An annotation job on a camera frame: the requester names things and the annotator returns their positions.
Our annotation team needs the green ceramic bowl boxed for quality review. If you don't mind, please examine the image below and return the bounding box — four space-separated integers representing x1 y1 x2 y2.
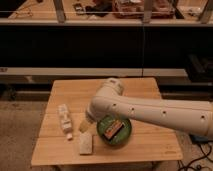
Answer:
96 116 132 146

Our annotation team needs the white sponge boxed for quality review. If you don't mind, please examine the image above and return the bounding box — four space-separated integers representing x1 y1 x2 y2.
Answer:
79 132 93 155

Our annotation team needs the metal shelf rail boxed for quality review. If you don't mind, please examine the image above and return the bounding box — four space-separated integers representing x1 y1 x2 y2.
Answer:
0 67 187 77

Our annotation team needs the white plastic bottle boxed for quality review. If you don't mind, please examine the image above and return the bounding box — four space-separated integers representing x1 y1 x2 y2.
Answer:
58 104 72 134

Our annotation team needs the small white bottle cap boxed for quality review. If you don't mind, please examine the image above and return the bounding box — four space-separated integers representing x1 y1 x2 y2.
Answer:
66 133 73 140

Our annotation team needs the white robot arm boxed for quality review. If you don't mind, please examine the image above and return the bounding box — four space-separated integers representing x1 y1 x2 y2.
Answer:
79 78 213 140

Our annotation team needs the black cable on floor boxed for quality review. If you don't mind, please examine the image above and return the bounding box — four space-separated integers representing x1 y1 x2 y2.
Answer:
177 143 213 171

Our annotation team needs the wooden table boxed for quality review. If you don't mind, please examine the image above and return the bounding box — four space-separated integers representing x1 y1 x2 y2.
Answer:
31 79 183 168

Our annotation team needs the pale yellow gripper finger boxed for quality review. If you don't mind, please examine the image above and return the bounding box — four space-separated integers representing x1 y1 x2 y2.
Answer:
79 119 92 133

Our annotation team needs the orange snack bar in bowl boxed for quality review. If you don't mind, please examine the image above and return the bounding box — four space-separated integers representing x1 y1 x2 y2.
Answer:
104 120 123 139

